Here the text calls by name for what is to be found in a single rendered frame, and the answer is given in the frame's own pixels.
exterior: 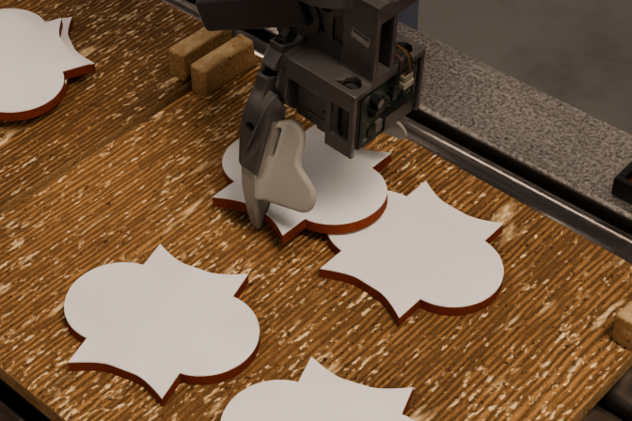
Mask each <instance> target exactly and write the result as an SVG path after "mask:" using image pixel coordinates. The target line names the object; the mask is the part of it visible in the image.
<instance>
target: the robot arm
mask: <svg viewBox="0 0 632 421"><path fill-rule="evenodd" d="M415 2H416V0H197V1H196V6H197V10H198V13H199V15H200V18H201V20H202V22H203V24H204V27H205V28H206V29H207V30H208V31H222V30H239V29H257V28H274V27H276V29H277V32H278V35H276V36H275V37H273V38H272V39H270V44H269V46H268V47H267V49H266V51H265V53H264V56H263V58H262V60H261V71H258V73H257V76H256V81H255V85H254V86H253V89H252V91H251V93H250V95H249V97H248V100H247V102H246V105H245V109H244V112H243V116H242V120H241V126H240V142H239V163H240V165H241V166H242V184H243V190H244V196H245V204H246V208H247V212H248V215H249V219H250V222H251V224H252V225H253V226H255V227H256V228H262V226H263V223H264V220H265V214H266V212H267V211H268V209H269V206H270V203H273V204H276V205H279V206H281V207H284V208H287V209H291V210H294V211H299V212H309V211H311V210H312V209H313V207H314V205H315V202H316V197H317V193H316V189H315V187H314V185H313V184H312V182H311V181H310V179H309V177H308V175H307V173H306V172H305V170H304V168H303V166H302V156H303V152H304V148H305V145H306V134H305V131H304V129H303V127H302V125H301V124H300V123H299V122H298V121H296V120H295V119H291V118H288V119H285V114H286V106H284V105H282V103H281V101H282V102H283V103H285V104H286V105H288V106H290V107H291V108H296V113H298V114H299V115H301V116H303V117H305V118H306V119H308V120H310V121H311V122H313V123H314V124H316V125H317V129H319V130H321V131H322V132H324V142H325V143H326V144H327V145H328V146H330V147H331V148H333V149H335V150H336V151H338V152H340V153H341V154H343V155H344V156H346V157H347V158H349V159H352V158H354V152H355V149H356V150H359V149H361V148H363V147H364V146H365V145H367V144H368V143H369V142H370V141H371V140H372V139H374V138H375V137H377V136H378V135H379V134H381V133H385V134H388V135H390V136H393V137H396V138H399V139H402V140H404V139H405V138H406V136H407V132H406V129H405V127H404V126H403V124H402V123H401V122H400V121H398V120H400V119H401V118H402V117H404V116H405V115H407V114H408V113H410V112H411V111H412V108H413V109H415V110H416V111H417V110H418V109H419V101H420V93H421V85H422V76H423V69H424V60H425V53H426V48H425V47H423V46H421V45H420V44H418V43H416V42H414V41H413V40H411V39H409V38H407V37H406V36H404V35H402V34H400V33H398V32H397V25H398V16H399V13H400V12H402V11H403V10H404V9H406V8H408V7H409V6H411V5H412V4H414V3H415ZM416 69H417V72H416ZM415 77H416V81H415ZM414 86H415V89H414Z"/></svg>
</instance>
